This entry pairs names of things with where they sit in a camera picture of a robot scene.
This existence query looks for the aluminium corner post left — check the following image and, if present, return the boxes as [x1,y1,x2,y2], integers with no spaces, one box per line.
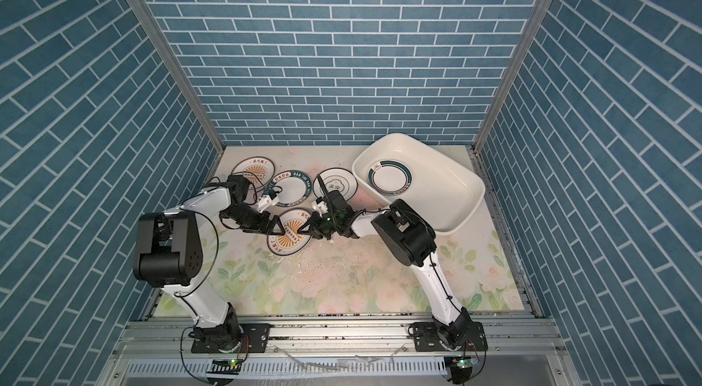
[126,0,226,155]

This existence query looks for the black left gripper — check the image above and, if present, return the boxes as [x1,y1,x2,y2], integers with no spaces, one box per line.
[221,203,286,234]

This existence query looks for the green red ring plate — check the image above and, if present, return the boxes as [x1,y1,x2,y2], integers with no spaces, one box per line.
[367,159,412,196]

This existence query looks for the aluminium corner post right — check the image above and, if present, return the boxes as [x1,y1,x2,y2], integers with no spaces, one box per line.
[473,0,553,154]

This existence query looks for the white plate grey emblem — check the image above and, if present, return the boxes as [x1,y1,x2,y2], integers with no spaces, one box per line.
[318,168,358,201]

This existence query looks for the floral table mat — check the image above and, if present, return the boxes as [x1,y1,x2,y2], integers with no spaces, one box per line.
[201,147,524,316]

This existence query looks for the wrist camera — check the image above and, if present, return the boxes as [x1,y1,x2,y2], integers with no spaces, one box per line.
[254,190,280,213]
[312,197,329,215]

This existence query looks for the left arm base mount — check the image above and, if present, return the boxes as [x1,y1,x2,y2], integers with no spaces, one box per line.
[189,313,272,355]

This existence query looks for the green rim plate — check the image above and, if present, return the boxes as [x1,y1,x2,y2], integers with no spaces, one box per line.
[267,170,313,208]

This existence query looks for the white plastic bin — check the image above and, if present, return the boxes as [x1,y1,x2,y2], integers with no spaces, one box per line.
[351,133,486,235]

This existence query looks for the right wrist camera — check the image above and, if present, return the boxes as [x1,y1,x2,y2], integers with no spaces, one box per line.
[312,197,329,215]

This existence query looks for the orange sunburst plate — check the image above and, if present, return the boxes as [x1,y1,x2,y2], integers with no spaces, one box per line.
[267,209,312,256]
[231,157,276,190]

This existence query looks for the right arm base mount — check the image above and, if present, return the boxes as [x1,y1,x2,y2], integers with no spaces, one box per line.
[409,316,488,352]

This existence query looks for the aluminium corner post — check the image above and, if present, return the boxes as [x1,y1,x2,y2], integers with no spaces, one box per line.
[473,0,553,154]
[126,0,226,155]

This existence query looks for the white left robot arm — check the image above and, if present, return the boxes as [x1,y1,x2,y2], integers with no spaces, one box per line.
[133,173,284,335]

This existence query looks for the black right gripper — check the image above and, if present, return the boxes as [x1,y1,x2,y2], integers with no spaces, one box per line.
[298,212,344,243]

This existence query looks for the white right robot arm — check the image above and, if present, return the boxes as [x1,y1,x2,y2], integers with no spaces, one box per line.
[297,190,473,349]

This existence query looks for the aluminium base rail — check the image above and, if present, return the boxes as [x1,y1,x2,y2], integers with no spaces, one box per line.
[98,315,576,385]

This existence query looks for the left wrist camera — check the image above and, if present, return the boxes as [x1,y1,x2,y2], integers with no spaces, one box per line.
[254,190,280,213]

